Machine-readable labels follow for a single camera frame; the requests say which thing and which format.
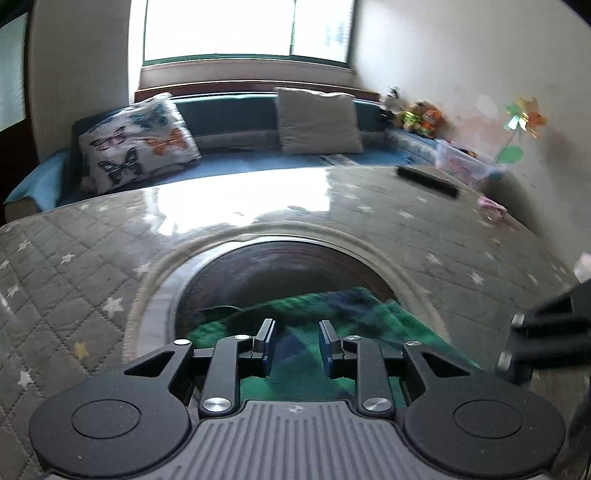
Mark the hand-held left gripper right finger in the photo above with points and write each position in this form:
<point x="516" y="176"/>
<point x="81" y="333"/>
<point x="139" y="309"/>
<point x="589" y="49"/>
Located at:
<point x="327" y="348"/>

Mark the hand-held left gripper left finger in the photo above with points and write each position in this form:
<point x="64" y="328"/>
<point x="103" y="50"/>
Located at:
<point x="268" y="346"/>

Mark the green plaid shirt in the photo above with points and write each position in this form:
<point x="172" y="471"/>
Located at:
<point x="369" y="314"/>

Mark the pink plastic toy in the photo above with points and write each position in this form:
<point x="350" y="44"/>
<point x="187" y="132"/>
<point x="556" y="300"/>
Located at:
<point x="491" y="207"/>

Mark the black remote control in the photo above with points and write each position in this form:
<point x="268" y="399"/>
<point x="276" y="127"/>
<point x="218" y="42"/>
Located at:
<point x="425" y="180"/>

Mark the clear plastic storage box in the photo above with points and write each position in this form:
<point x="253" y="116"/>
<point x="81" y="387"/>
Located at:
<point x="461" y="161"/>

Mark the paper pinwheel flower decoration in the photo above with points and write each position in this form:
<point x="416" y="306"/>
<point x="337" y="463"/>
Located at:
<point x="524" y="120"/>

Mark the beige pillow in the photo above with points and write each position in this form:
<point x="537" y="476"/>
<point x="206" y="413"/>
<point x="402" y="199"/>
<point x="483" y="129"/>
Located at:
<point x="318" y="122"/>

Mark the teal sofa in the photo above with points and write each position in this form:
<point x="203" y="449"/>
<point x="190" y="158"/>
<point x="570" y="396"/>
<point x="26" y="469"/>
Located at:
<point x="231" y="108"/>

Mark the butterfly print pillow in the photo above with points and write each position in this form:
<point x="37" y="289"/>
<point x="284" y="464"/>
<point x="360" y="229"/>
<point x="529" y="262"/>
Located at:
<point x="134" y="143"/>

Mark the black white plush toy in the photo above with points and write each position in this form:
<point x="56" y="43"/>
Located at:
<point x="391" y="104"/>

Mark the blue blanket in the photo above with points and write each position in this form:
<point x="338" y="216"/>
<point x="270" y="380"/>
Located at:
<point x="41" y="180"/>

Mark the green framed window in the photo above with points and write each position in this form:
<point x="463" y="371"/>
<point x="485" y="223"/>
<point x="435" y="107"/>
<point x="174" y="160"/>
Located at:
<point x="217" y="27"/>

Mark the dark wooden door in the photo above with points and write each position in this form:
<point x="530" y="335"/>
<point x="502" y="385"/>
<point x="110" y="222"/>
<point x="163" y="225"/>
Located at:
<point x="11" y="69"/>

